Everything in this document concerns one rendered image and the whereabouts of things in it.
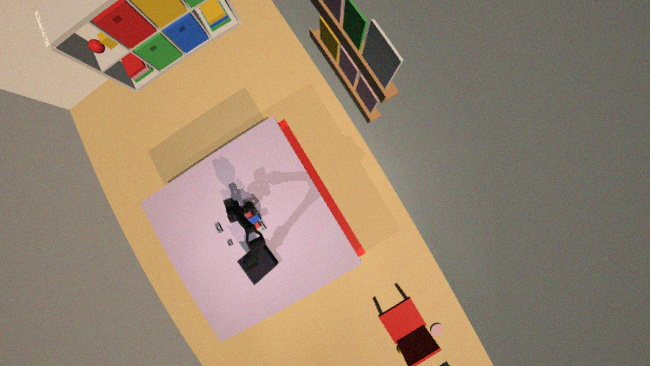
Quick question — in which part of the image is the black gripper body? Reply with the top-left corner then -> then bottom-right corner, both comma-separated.
242,202 -> 254,212

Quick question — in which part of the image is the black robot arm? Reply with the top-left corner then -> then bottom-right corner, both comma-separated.
223,198 -> 265,271

